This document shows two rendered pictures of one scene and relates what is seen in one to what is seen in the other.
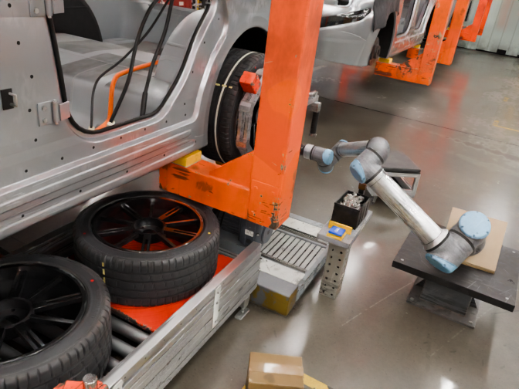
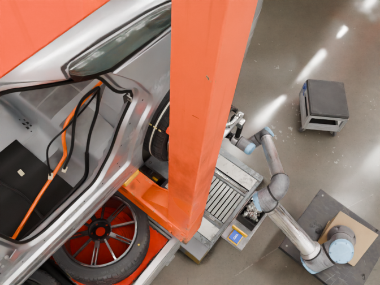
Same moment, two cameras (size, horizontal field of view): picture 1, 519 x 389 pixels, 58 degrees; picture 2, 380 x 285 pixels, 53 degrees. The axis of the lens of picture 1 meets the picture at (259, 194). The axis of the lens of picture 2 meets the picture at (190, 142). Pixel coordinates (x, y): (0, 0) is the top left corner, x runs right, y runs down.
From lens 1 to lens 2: 1.82 m
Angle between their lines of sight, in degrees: 33
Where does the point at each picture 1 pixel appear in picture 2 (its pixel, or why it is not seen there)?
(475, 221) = (341, 251)
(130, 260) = (82, 276)
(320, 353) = not seen: outside the picture
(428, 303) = not seen: hidden behind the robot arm
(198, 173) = (134, 195)
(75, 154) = (31, 253)
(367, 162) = (264, 202)
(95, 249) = (61, 263)
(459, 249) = (323, 265)
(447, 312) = not seen: hidden behind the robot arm
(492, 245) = (359, 248)
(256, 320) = (177, 267)
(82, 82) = (42, 116)
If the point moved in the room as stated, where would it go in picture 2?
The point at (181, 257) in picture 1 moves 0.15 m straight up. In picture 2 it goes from (115, 273) to (112, 268)
